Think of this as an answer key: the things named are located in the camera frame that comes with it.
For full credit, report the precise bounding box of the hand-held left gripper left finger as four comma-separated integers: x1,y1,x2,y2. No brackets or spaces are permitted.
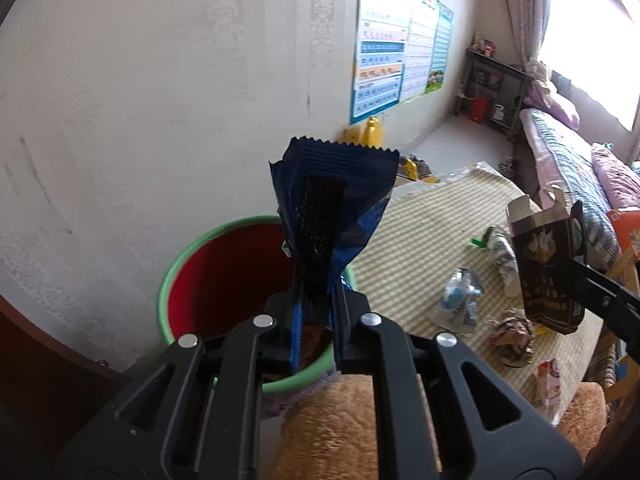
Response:
55,292,301,480

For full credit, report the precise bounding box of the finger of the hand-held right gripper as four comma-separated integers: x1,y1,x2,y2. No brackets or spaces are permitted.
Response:
567,200,640,318

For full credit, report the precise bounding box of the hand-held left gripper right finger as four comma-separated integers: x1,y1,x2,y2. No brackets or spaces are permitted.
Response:
332,290,586,480

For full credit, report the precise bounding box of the black cardboard box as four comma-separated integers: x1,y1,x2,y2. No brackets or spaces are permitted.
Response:
506,187,587,336

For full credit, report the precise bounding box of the red bin with green rim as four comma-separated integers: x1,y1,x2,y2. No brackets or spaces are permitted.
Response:
156,216,358,395

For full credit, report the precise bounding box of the white blue milk carton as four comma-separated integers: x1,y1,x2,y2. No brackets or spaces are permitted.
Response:
487,227,523,296

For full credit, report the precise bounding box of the dark blue snack wrapper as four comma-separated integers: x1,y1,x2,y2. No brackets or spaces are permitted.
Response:
269,135,401,333

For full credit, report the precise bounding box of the orange box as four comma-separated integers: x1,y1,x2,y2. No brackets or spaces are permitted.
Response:
607,210,640,261

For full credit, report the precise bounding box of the wooden chair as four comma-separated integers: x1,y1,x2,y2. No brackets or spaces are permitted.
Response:
585,250,640,411

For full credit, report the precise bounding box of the brown fluffy cushion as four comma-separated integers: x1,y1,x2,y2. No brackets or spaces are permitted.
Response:
280,375,608,480

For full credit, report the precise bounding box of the crumpled paper ball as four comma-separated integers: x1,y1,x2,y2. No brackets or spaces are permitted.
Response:
487,308,536,367

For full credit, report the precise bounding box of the pink pillow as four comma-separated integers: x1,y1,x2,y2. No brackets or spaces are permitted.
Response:
592,145,640,211

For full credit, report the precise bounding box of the clear plastic blister pack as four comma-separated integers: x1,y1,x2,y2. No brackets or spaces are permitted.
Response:
432,267,485,333

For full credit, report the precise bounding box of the green striped mat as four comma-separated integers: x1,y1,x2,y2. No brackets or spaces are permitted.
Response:
345,162,606,413

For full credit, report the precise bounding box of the bed with patterned quilt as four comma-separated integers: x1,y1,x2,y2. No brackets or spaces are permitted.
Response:
520,107,626,266

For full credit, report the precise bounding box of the clear plastic bag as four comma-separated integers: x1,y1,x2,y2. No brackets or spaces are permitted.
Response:
445,162,501,183

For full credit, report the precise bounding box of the lilac pillow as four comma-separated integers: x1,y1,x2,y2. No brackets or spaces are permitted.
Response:
530,80,581,128

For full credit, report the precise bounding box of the yellow toy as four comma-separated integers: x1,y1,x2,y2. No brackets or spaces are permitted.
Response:
342,116,385,148

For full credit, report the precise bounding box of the black shelf rack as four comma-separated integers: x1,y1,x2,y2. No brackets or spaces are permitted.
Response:
455,47,533,141

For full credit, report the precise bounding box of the brown wooden furniture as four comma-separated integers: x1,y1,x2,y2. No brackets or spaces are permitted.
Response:
0,295,131,461

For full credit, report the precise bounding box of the window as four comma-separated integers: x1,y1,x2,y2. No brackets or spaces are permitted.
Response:
537,0,640,131

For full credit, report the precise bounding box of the floral curtain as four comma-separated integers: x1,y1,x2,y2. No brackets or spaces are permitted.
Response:
500,0,556,76

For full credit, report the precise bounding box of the blue and white wall poster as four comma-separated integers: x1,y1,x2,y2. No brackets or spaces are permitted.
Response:
348,0,418,126

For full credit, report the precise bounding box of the white chart wall poster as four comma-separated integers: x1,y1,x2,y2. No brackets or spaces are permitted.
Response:
400,0,441,106

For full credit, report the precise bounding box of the blue green wall poster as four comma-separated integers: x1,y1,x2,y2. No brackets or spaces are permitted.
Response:
425,2,455,95

